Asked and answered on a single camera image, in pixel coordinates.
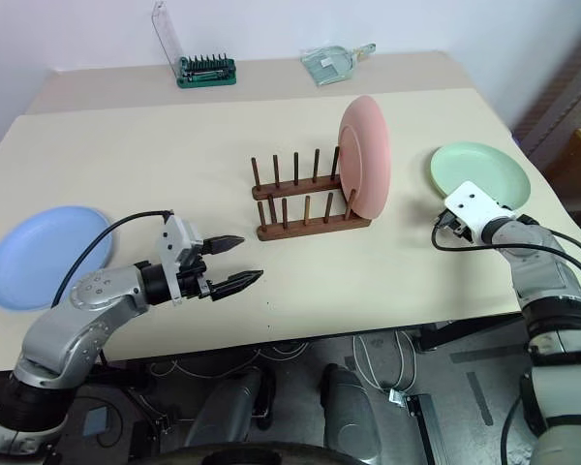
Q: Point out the dark rounded grey shape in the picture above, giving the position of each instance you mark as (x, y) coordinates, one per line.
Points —
(348, 407)
(227, 407)

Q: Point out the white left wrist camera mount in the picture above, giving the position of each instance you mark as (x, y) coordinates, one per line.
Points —
(174, 237)

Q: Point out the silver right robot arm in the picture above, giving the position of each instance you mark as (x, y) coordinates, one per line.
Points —
(542, 271)

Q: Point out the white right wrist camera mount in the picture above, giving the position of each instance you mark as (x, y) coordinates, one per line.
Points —
(474, 203)

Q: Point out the green screwdriver bit set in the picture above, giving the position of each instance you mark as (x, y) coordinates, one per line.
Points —
(205, 75)

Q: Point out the pink plate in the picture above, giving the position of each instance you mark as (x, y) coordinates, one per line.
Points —
(370, 155)

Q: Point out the dustpan in clear bag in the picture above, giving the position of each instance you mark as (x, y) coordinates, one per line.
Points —
(329, 65)

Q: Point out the green plate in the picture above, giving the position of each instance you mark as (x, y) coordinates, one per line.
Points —
(484, 167)

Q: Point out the black table frame leg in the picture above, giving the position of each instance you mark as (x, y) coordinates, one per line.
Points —
(428, 421)

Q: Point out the blue plate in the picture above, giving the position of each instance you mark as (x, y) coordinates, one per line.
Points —
(43, 252)

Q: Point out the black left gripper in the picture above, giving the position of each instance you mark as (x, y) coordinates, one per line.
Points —
(193, 278)

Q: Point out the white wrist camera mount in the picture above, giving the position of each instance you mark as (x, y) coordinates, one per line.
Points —
(474, 203)
(174, 237)

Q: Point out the wooden dish rack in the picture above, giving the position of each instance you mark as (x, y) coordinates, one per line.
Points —
(310, 227)

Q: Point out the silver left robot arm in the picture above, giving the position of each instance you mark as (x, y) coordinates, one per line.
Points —
(92, 290)

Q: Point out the small blue-grey pad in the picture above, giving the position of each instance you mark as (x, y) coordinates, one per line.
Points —
(96, 420)

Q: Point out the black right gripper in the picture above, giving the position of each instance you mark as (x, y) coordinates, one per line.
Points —
(452, 224)

